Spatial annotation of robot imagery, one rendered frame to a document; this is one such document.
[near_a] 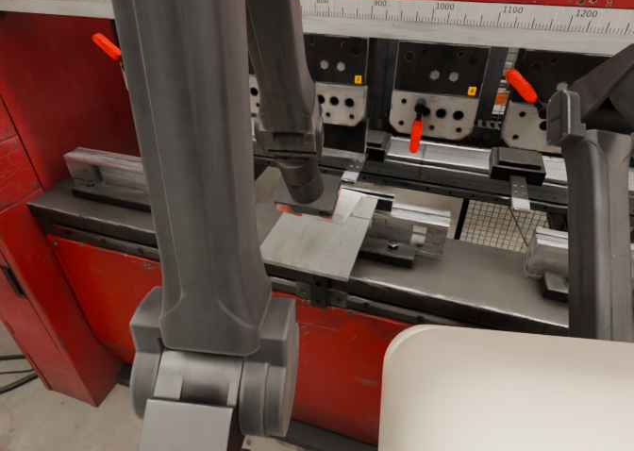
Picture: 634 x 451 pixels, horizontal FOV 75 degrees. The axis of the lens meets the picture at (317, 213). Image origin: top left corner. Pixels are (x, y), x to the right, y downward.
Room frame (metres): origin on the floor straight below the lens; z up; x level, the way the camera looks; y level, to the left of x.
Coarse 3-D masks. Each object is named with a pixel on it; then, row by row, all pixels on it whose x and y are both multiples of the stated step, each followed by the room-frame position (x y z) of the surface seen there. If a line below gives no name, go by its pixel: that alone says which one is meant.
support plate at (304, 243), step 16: (368, 208) 0.73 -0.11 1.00; (288, 224) 0.67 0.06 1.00; (304, 224) 0.67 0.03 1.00; (320, 224) 0.67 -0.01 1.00; (336, 224) 0.67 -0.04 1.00; (352, 224) 0.67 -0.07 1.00; (368, 224) 0.67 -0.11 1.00; (272, 240) 0.62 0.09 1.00; (288, 240) 0.62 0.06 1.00; (304, 240) 0.62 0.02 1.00; (320, 240) 0.62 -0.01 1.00; (336, 240) 0.62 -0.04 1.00; (352, 240) 0.62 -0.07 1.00; (272, 256) 0.57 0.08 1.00; (288, 256) 0.57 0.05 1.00; (304, 256) 0.57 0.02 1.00; (320, 256) 0.57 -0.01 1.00; (336, 256) 0.57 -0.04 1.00; (352, 256) 0.57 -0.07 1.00; (320, 272) 0.53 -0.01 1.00; (336, 272) 0.53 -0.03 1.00
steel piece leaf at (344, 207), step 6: (342, 198) 0.76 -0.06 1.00; (348, 198) 0.76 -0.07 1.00; (342, 204) 0.74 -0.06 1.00; (348, 204) 0.74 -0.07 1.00; (354, 204) 0.74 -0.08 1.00; (336, 210) 0.71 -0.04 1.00; (342, 210) 0.71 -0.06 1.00; (348, 210) 0.71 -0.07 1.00; (312, 216) 0.69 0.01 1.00; (318, 216) 0.69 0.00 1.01; (336, 216) 0.67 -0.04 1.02; (342, 216) 0.69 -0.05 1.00; (330, 222) 0.68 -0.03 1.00; (336, 222) 0.67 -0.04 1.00; (342, 222) 0.67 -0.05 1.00
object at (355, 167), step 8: (368, 136) 1.02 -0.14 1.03; (376, 136) 1.02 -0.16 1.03; (384, 136) 1.02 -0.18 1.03; (368, 144) 0.98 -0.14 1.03; (376, 144) 0.98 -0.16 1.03; (384, 144) 0.99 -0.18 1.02; (368, 152) 0.97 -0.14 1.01; (376, 152) 0.97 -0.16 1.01; (384, 152) 0.96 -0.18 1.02; (352, 160) 0.93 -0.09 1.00; (360, 160) 0.93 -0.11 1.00; (376, 160) 0.96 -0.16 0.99; (352, 168) 0.89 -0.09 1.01; (360, 168) 0.89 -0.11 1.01; (344, 176) 0.85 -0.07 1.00; (352, 176) 0.85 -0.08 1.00
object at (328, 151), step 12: (324, 132) 0.81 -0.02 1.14; (336, 132) 0.80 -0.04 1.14; (348, 132) 0.79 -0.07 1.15; (360, 132) 0.79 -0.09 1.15; (324, 144) 0.81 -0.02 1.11; (336, 144) 0.80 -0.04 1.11; (348, 144) 0.79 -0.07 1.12; (360, 144) 0.79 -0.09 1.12; (336, 156) 0.81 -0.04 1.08; (348, 156) 0.80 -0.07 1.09; (360, 156) 0.79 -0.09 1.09
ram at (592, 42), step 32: (0, 0) 1.02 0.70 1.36; (32, 0) 0.99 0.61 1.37; (64, 0) 0.96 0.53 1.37; (448, 0) 0.72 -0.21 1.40; (480, 0) 0.70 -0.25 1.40; (512, 0) 0.69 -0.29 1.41; (544, 0) 0.67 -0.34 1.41; (576, 0) 0.66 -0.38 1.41; (608, 0) 0.65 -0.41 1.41; (320, 32) 0.78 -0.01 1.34; (352, 32) 0.76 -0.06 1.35; (384, 32) 0.75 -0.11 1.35; (416, 32) 0.73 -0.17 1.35; (448, 32) 0.71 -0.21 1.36; (480, 32) 0.70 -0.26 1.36; (512, 32) 0.68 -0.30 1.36; (544, 32) 0.67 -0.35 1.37; (576, 32) 0.66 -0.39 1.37
